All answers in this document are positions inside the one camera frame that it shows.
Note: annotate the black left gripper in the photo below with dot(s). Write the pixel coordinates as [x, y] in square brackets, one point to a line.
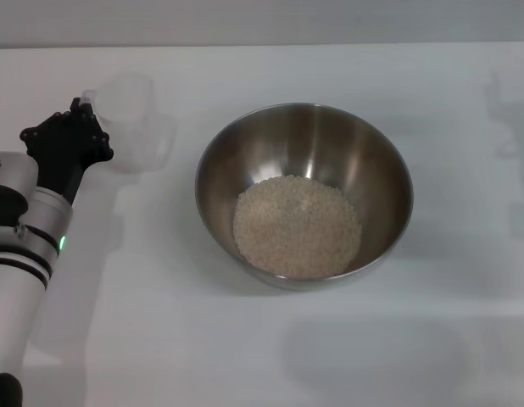
[62, 152]

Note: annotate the clear plastic measuring cup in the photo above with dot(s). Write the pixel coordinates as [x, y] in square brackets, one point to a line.
[135, 127]

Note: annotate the stainless steel mixing bowl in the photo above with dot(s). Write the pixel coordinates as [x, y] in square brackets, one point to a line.
[304, 144]

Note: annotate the white rice grains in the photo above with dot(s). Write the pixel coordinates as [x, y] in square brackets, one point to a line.
[298, 229]

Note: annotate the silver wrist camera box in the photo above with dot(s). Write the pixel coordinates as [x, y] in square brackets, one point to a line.
[12, 174]

